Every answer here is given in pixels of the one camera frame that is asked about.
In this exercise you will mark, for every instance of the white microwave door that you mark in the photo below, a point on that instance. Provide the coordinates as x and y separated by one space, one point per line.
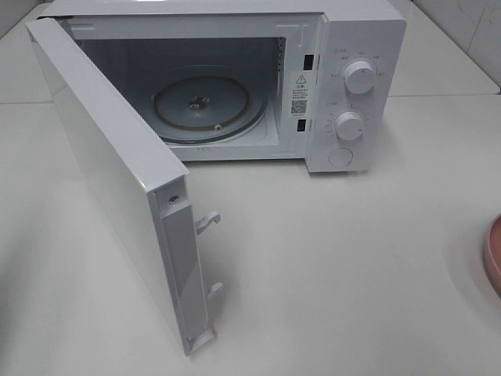
136 180

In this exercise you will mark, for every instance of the white microwave oven body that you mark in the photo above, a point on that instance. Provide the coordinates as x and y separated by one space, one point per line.
297 48

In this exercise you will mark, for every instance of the white upper power knob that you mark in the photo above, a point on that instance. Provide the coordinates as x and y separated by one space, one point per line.
359 75

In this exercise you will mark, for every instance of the white timer knob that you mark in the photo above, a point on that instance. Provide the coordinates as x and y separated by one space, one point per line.
349 126

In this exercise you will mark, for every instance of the round white door button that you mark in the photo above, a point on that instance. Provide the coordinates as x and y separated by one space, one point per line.
341 158

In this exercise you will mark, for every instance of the pink round plate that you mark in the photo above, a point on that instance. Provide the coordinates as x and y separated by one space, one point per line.
491 254

